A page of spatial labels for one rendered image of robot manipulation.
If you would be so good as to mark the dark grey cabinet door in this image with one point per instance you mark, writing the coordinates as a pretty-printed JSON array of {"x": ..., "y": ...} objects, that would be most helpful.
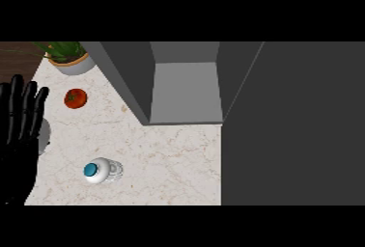
[{"x": 295, "y": 123}]

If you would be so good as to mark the green plant in grey pot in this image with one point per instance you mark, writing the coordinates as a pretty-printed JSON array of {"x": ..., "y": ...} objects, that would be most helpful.
[{"x": 70, "y": 59}]

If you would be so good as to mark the grey open cabinet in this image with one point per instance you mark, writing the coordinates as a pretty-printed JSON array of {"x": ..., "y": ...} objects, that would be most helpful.
[{"x": 186, "y": 93}]

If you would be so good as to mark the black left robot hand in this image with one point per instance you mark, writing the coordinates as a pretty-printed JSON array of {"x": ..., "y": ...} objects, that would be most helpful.
[{"x": 17, "y": 135}]

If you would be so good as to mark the red tomato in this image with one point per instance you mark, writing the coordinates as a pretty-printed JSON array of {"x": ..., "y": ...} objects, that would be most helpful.
[{"x": 76, "y": 98}]

